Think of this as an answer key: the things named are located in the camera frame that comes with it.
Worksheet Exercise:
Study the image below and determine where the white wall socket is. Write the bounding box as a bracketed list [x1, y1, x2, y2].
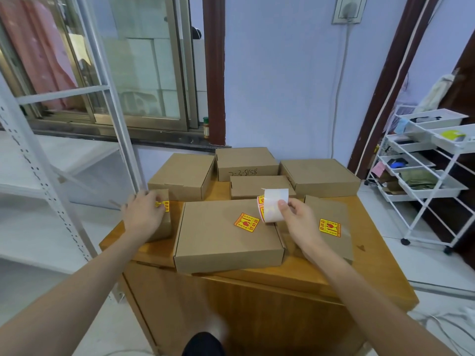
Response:
[331, 0, 368, 25]

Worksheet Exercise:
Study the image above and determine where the person's left hand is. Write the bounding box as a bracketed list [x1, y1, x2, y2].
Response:
[120, 189, 168, 243]

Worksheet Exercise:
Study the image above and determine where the dark brown door frame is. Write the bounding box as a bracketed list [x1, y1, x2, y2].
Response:
[347, 0, 442, 180]

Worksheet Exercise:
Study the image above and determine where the folded green cloth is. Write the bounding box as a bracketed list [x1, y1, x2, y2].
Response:
[399, 169, 438, 190]

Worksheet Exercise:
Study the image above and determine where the grey looped floor cable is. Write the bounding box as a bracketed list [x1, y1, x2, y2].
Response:
[415, 313, 465, 356]

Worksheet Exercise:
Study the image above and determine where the person's left leg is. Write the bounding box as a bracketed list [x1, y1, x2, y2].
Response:
[182, 331, 227, 356]

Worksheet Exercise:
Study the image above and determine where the white rolling tray cart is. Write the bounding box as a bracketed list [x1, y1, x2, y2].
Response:
[365, 103, 475, 255]

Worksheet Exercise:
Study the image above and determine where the small plain cardboard box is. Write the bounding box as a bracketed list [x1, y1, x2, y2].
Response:
[276, 195, 354, 265]

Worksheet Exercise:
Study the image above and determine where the person's left forearm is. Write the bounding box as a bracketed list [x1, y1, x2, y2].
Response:
[0, 233, 149, 356]

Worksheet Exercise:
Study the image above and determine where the thin white wall cable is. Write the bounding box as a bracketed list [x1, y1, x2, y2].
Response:
[354, 0, 433, 177]

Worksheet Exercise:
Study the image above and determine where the person's right forearm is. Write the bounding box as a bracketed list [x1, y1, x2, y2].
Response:
[306, 242, 457, 356]

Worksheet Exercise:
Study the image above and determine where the white metal shelf rack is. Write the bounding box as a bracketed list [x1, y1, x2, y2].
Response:
[0, 0, 149, 305]

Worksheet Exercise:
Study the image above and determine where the dark brown window post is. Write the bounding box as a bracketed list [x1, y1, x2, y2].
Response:
[202, 0, 227, 147]

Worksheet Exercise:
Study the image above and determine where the dark stone windowsill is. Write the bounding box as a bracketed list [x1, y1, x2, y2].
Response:
[0, 118, 233, 152]

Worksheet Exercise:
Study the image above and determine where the tape-wrapped cardboard box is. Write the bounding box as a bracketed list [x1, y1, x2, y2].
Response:
[142, 188, 173, 243]

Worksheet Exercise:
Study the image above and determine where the roll of yellow red stickers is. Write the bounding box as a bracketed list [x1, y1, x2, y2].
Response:
[256, 188, 290, 223]

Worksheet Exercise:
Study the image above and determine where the sliding glass window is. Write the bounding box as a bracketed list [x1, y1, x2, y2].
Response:
[0, 0, 203, 132]

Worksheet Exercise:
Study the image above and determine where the wooden cabinet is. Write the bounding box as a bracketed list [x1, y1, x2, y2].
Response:
[99, 179, 420, 356]

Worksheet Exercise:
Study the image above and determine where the white hanging cloth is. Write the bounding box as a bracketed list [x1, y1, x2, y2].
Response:
[414, 68, 461, 114]

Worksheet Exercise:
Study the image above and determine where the dark brown wooden door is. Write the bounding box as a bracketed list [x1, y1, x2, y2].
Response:
[439, 40, 475, 260]

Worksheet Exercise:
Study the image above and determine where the person's right hand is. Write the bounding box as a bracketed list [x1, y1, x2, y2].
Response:
[277, 198, 327, 262]

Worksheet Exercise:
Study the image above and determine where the white plug with cable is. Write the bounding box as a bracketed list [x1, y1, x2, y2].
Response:
[329, 0, 359, 160]

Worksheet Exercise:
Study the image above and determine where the pink curtain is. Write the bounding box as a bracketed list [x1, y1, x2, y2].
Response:
[0, 0, 81, 112]

